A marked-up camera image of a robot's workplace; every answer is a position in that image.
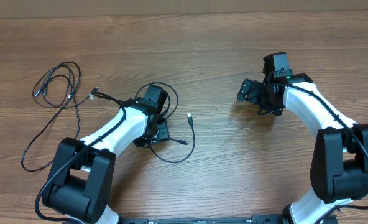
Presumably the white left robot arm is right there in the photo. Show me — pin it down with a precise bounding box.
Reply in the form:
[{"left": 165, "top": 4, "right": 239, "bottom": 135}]
[{"left": 35, "top": 84, "right": 168, "bottom": 223}]

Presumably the thin black USB cable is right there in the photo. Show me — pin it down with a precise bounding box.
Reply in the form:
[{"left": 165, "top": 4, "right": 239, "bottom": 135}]
[{"left": 32, "top": 64, "right": 99, "bottom": 110}]

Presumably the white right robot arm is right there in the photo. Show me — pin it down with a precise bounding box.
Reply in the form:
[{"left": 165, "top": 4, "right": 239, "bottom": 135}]
[{"left": 237, "top": 52, "right": 368, "bottom": 224}]

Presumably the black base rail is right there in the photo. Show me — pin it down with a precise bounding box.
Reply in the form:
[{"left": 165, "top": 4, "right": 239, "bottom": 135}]
[{"left": 118, "top": 203, "right": 339, "bottom": 224}]

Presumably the thick black USB cable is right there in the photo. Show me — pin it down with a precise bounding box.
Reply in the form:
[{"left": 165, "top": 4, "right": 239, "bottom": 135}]
[{"left": 134, "top": 82, "right": 196, "bottom": 164}]

